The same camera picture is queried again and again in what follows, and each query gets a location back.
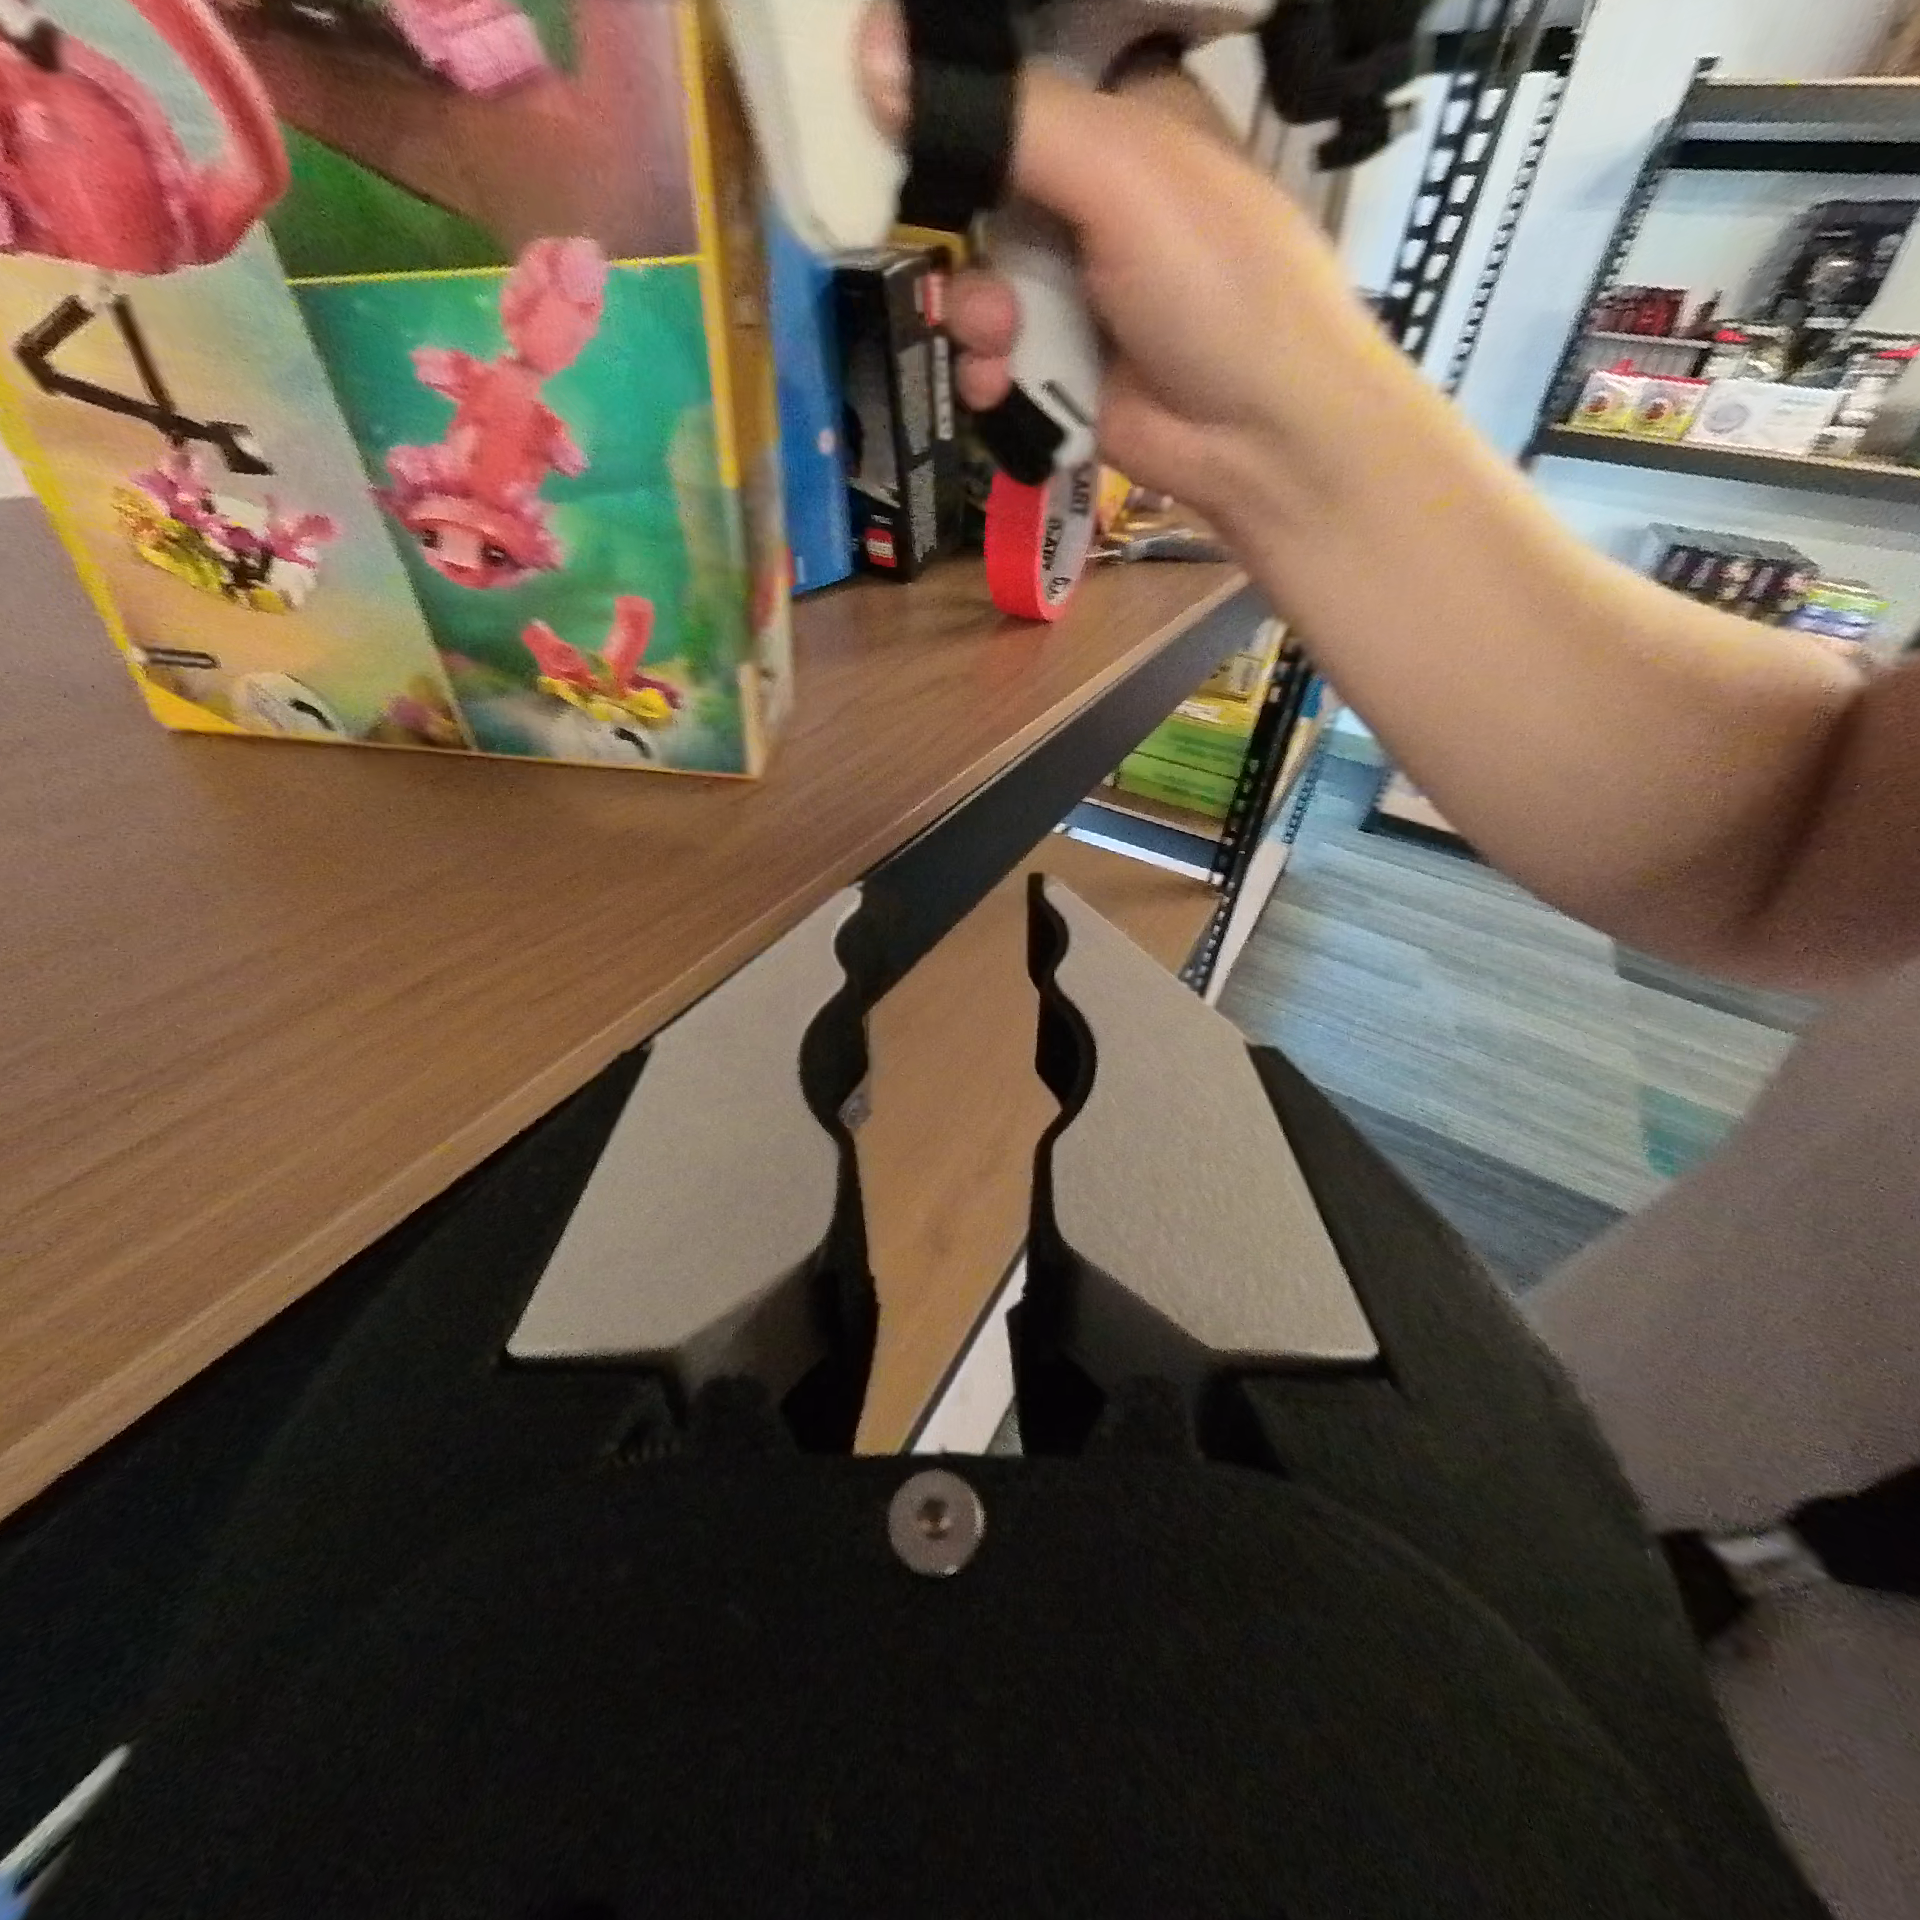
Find red tape roll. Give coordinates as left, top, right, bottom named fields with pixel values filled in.
left=981, top=452, right=1103, bottom=624

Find row of small dark boxes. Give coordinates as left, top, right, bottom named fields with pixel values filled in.
left=1644, top=521, right=1822, bottom=624

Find grey and yellow scissors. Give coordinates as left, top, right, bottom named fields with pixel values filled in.
left=1086, top=525, right=1241, bottom=571

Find black metal shelf rack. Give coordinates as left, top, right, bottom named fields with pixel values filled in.
left=0, top=30, right=1592, bottom=1729

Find grey metal shelf rack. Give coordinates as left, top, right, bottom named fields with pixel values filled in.
left=1358, top=61, right=1920, bottom=844

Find black toy box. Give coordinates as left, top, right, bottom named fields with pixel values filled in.
left=829, top=241, right=992, bottom=585

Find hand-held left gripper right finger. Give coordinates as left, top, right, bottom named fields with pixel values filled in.
left=1004, top=873, right=1381, bottom=1398

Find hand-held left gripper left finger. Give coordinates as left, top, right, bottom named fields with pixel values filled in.
left=504, top=885, right=879, bottom=1447

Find blue toy box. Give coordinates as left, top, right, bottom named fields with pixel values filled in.
left=763, top=211, right=863, bottom=600

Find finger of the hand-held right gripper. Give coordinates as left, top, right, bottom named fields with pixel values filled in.
left=720, top=0, right=919, bottom=249

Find black lanyard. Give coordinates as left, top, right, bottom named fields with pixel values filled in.
left=1658, top=1484, right=1920, bottom=1653

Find person's right forearm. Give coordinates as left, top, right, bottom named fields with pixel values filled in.
left=1291, top=378, right=1883, bottom=994

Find yellow toy box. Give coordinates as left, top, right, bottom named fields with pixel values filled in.
left=0, top=0, right=800, bottom=784

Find person's white shirt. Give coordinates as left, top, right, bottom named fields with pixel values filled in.
left=1521, top=659, right=1920, bottom=1920

